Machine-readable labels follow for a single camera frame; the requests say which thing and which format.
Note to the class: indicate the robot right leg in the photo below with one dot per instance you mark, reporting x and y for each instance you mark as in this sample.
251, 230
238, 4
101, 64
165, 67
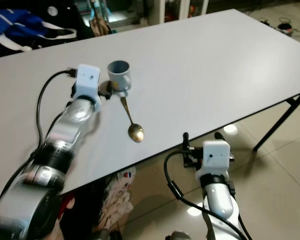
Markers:
181, 236

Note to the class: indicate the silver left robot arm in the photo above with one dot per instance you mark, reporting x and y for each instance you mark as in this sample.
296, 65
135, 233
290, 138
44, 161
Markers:
72, 132

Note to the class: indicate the robot left leg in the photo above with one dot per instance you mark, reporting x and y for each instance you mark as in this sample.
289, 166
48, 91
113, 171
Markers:
106, 235

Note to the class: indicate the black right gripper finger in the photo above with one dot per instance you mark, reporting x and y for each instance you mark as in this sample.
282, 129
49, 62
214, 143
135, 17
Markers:
220, 136
186, 142

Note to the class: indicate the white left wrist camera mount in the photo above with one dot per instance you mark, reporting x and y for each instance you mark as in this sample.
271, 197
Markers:
89, 80

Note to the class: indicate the white cabinet frame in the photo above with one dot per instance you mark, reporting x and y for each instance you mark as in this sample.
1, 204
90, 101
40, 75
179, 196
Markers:
170, 7

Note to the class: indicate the robot leg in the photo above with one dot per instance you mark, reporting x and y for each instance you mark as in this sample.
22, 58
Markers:
181, 236
106, 235

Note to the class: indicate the glass display cabinet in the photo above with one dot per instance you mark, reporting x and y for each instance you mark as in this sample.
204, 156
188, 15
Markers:
130, 12

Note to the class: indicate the metal spoon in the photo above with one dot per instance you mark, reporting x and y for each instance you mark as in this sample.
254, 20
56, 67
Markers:
137, 133

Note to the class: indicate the brown leather bag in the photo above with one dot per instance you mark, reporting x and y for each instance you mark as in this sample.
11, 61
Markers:
101, 22

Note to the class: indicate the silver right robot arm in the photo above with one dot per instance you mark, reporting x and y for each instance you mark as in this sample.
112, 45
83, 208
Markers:
220, 202

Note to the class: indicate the black table leg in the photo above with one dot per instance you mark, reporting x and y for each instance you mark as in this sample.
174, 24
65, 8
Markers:
275, 125

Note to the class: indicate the grey mug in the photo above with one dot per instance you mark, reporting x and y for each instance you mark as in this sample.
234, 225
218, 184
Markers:
120, 79

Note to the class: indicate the red white cloth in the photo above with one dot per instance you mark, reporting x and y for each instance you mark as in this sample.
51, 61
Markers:
68, 206

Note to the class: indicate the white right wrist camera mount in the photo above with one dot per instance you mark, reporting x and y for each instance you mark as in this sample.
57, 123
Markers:
215, 157

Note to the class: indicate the black bag with round logo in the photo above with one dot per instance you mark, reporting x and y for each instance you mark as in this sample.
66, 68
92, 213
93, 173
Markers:
65, 15

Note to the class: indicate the white printed plastic bag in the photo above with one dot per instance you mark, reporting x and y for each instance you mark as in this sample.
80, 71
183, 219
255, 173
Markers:
120, 200

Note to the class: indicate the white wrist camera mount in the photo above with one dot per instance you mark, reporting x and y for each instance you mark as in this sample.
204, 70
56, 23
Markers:
89, 80
215, 157

